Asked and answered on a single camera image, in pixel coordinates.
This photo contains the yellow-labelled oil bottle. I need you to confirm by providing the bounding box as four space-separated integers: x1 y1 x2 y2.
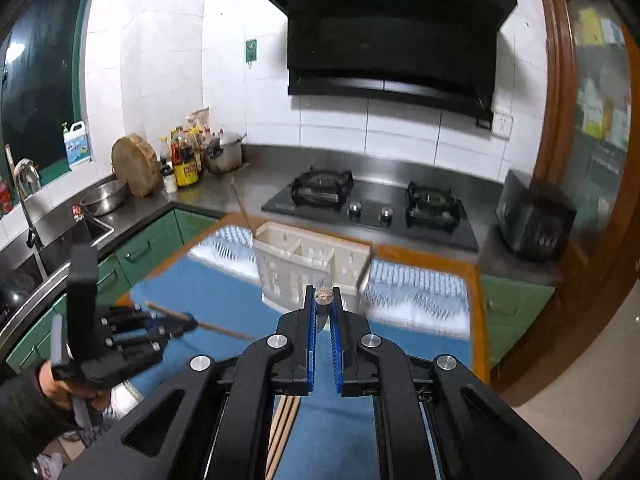
172 130 201 188

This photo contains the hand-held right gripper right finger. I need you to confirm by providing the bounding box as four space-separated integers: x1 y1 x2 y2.
327 287 591 480

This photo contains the person's left forearm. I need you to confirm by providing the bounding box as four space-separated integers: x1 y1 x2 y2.
0 370 83 468

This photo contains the white detergent bottle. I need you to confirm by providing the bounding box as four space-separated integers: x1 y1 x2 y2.
62 120 92 170

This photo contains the person's left hand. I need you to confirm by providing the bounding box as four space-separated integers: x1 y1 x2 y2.
40 361 113 415

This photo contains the metal pot with lid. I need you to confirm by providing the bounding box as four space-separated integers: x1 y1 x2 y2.
204 131 247 176

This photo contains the metal faucet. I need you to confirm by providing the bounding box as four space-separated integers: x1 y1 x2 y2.
14 159 48 281

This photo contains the snack bag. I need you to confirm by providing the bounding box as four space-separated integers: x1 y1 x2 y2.
187 107 211 133

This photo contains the white plastic utensil holder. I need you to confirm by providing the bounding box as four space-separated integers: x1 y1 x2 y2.
252 221 372 313

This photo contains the wooden cabinet with glass door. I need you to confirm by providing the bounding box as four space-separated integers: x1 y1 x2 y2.
532 0 640 406

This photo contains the white wall socket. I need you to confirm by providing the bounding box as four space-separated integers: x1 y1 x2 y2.
491 111 513 141

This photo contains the black gas stove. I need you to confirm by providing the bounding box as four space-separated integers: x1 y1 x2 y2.
261 167 480 253

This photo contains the round wooden cutting board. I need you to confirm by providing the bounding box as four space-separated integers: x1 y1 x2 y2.
111 133 162 198

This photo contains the green kitchen cabinet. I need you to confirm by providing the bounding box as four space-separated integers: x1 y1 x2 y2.
480 274 557 367
7 208 221 376

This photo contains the black range hood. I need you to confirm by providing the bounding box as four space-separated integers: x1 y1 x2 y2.
256 0 518 128

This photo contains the steel sink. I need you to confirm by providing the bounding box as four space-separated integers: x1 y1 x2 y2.
0 210 115 311

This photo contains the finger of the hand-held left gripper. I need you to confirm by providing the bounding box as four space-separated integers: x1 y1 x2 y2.
104 324 198 361
99 306 197 330

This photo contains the black kitchen appliance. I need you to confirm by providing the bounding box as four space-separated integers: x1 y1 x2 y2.
495 169 577 262

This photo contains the blue striped table mat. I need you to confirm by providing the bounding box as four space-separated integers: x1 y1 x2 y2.
129 222 475 480

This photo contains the dark window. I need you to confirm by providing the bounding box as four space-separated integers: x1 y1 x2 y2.
0 0 98 196

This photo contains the steel bowl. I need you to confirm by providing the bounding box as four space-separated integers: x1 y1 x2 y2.
79 180 130 217

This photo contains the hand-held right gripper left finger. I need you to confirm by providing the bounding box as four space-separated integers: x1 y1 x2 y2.
60 285 321 480

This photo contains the white plastic bag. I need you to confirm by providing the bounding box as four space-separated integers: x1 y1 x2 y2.
30 452 63 479

